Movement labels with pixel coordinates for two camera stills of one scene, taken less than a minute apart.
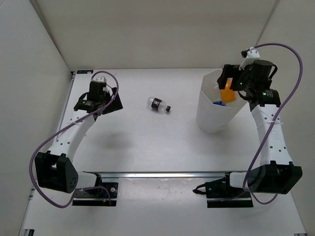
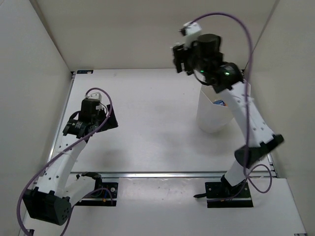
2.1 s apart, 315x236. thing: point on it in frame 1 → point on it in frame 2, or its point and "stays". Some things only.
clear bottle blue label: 220,103 stays
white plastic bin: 214,118 stays
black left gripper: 115,105 → 110,123
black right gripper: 232,71 → 181,55
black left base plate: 97,196 stays
